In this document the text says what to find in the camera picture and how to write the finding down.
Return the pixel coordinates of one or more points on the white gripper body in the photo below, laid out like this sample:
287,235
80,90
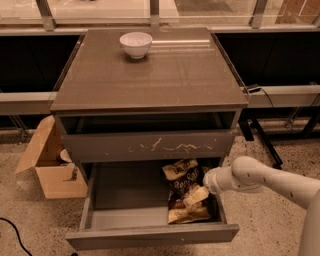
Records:
210,183

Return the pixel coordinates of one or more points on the brown sea salt chip bag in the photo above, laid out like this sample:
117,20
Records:
181,177

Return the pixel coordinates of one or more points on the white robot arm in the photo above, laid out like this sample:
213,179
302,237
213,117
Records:
248,175

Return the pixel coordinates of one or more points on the open grey middle drawer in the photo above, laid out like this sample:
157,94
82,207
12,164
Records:
127,206

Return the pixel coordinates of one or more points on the grey drawer cabinet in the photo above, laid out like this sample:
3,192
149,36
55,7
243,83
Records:
184,71

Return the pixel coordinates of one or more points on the scratched grey top drawer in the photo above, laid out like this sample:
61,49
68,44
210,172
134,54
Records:
148,136

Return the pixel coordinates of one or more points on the open cardboard box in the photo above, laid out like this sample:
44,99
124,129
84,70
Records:
58,179

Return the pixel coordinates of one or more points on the white ceramic bowl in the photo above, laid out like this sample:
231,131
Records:
136,44

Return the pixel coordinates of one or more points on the black power adapter with cable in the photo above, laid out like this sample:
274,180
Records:
257,97

